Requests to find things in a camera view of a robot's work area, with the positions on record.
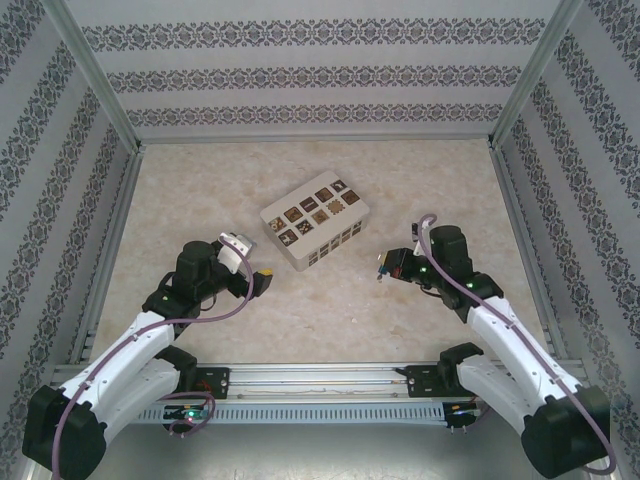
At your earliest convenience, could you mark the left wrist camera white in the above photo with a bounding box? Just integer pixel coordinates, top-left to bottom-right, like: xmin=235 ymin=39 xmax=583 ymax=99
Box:
xmin=217 ymin=230 xmax=256 ymax=276

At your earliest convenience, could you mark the aluminium frame post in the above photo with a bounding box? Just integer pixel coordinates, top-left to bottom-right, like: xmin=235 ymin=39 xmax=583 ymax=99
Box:
xmin=43 ymin=0 xmax=144 ymax=154
xmin=488 ymin=0 xmax=586 ymax=149

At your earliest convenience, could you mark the grey slotted cable duct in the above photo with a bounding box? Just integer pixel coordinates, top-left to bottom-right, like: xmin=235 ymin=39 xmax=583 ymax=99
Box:
xmin=137 ymin=403 xmax=446 ymax=426

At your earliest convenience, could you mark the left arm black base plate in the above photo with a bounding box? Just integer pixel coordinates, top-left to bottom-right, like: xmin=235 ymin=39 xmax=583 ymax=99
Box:
xmin=172 ymin=366 xmax=231 ymax=401

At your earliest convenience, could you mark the white box with picture tiles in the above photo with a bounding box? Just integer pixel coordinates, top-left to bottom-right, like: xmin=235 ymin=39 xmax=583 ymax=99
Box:
xmin=259 ymin=170 xmax=374 ymax=273

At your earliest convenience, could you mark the grey metal sheet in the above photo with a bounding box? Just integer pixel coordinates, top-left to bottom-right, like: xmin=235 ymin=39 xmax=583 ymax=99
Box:
xmin=27 ymin=399 xmax=614 ymax=480

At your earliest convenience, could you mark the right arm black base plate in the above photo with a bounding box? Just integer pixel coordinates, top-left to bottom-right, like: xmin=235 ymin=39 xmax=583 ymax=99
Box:
xmin=402 ymin=364 xmax=481 ymax=400

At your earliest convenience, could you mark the aluminium side rail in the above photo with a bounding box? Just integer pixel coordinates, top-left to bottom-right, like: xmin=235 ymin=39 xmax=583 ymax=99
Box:
xmin=67 ymin=149 xmax=146 ymax=364
xmin=488 ymin=142 xmax=571 ymax=361

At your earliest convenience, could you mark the aluminium mounting rail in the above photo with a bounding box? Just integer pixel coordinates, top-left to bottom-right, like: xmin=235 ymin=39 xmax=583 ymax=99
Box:
xmin=47 ymin=359 xmax=594 ymax=401

